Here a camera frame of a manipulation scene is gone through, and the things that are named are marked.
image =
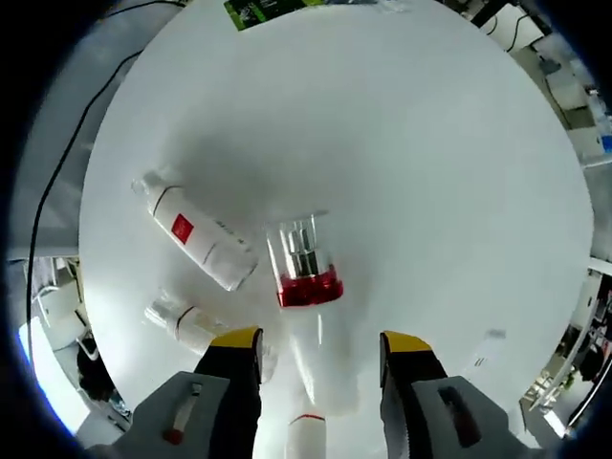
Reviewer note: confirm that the small white skincare bottle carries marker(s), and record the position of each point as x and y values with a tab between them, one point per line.
184	327

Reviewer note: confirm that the thin white sachet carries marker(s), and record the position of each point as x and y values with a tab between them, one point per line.
496	333

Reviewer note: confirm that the red label skincare bottle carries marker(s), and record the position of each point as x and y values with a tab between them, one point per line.
210	253

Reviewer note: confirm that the green black packet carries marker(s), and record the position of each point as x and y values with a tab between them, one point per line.
253	12

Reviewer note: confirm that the red collar skincare bottle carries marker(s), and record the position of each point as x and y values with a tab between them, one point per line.
311	291

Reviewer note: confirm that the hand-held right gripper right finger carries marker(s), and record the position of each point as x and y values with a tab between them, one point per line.
397	382

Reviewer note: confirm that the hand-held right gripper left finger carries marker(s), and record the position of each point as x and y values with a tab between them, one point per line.
225	368

